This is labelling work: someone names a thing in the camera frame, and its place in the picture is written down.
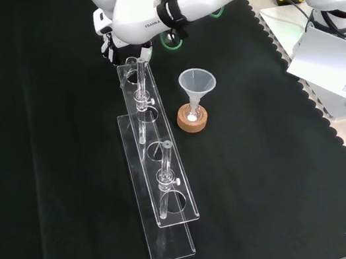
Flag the small round-bottom glass flask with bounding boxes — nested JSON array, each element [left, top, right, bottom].
[[182, 101, 206, 126]]

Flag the clear plastic funnel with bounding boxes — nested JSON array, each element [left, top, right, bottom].
[[172, 65, 219, 118]]

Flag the clear funnel stand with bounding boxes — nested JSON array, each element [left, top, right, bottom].
[[84, 54, 228, 259]]

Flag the black bench cloth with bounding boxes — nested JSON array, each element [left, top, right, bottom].
[[0, 0, 346, 259]]

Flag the cork ring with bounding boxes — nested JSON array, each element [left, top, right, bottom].
[[174, 101, 211, 136]]

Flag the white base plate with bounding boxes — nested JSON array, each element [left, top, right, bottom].
[[242, 0, 346, 122]]

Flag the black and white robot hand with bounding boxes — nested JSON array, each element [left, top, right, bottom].
[[84, 7, 160, 73]]

